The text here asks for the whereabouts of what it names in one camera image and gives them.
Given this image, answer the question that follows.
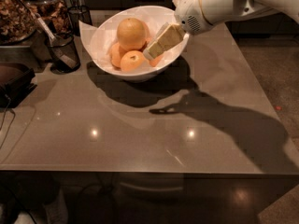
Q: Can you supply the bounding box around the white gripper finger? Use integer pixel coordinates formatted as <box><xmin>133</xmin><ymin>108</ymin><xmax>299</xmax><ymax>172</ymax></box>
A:
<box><xmin>143</xmin><ymin>22</ymin><xmax>169</xmax><ymax>60</ymax></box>

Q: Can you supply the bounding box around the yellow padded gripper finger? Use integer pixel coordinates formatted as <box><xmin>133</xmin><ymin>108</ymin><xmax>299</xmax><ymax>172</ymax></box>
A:
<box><xmin>145</xmin><ymin>22</ymin><xmax>187</xmax><ymax>60</ymax></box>

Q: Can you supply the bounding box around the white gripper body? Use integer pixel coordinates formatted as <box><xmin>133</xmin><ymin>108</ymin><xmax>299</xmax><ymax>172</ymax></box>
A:
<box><xmin>173</xmin><ymin>0</ymin><xmax>212</xmax><ymax>35</ymax></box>

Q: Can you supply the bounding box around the large top orange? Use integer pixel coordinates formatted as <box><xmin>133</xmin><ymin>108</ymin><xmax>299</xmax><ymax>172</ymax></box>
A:
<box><xmin>117</xmin><ymin>18</ymin><xmax>147</xmax><ymax>51</ymax></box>

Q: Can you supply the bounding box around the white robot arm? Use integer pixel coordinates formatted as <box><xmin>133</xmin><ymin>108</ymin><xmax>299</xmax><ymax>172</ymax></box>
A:
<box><xmin>144</xmin><ymin>0</ymin><xmax>299</xmax><ymax>60</ymax></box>

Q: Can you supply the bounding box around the right small orange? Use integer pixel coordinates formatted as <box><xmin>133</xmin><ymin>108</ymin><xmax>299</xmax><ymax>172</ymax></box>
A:
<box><xmin>141</xmin><ymin>37</ymin><xmax>164</xmax><ymax>68</ymax></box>

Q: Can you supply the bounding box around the small orange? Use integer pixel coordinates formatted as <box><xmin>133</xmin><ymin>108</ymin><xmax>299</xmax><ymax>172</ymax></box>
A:
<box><xmin>141</xmin><ymin>37</ymin><xmax>164</xmax><ymax>68</ymax></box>
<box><xmin>121</xmin><ymin>50</ymin><xmax>150</xmax><ymax>72</ymax></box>
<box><xmin>109</xmin><ymin>42</ymin><xmax>126</xmax><ymax>68</ymax></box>

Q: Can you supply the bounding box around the white ceramic bowl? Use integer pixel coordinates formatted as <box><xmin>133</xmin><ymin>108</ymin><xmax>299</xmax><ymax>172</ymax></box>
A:
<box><xmin>79</xmin><ymin>5</ymin><xmax>190</xmax><ymax>84</ymax></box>

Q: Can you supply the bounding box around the front small orange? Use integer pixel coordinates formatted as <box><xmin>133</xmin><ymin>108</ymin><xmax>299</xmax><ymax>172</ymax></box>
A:
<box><xmin>121</xmin><ymin>50</ymin><xmax>150</xmax><ymax>72</ymax></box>

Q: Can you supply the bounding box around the left small orange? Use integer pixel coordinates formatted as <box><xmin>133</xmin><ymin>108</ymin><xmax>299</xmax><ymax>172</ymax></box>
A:
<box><xmin>109</xmin><ymin>42</ymin><xmax>126</xmax><ymax>68</ymax></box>

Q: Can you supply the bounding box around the white paper bowl liner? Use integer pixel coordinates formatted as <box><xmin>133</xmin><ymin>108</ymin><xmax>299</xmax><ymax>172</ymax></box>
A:
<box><xmin>78</xmin><ymin>6</ymin><xmax>188</xmax><ymax>76</ymax></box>

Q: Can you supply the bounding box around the black mesh cup rear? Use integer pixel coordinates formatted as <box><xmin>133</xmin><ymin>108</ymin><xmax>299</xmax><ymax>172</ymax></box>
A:
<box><xmin>67</xmin><ymin>5</ymin><xmax>92</xmax><ymax>36</ymax></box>

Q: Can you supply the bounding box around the black mesh cup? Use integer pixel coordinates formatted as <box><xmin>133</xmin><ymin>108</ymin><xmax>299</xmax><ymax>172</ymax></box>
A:
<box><xmin>45</xmin><ymin>33</ymin><xmax>80</xmax><ymax>73</ymax></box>
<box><xmin>67</xmin><ymin>5</ymin><xmax>92</xmax><ymax>36</ymax></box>

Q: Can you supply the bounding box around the metal scoop utensil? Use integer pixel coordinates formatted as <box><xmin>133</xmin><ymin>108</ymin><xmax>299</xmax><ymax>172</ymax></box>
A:
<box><xmin>5</xmin><ymin>0</ymin><xmax>78</xmax><ymax>70</ymax></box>

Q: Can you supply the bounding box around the black mesh cup front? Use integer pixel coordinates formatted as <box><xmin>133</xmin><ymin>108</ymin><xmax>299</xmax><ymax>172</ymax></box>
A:
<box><xmin>45</xmin><ymin>33</ymin><xmax>80</xmax><ymax>73</ymax></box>

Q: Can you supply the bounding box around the glass jar of nuts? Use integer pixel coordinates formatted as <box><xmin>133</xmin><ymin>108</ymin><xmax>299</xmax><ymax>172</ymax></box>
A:
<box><xmin>0</xmin><ymin>0</ymin><xmax>36</xmax><ymax>46</ymax></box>

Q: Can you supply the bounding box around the black tray appliance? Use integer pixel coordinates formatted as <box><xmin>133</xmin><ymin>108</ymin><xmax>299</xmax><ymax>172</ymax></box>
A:
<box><xmin>0</xmin><ymin>63</ymin><xmax>36</xmax><ymax>108</ymax></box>

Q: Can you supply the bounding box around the black cable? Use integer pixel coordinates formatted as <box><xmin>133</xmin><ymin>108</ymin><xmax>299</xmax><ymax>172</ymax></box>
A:
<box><xmin>0</xmin><ymin>93</ymin><xmax>17</xmax><ymax>150</ymax></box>

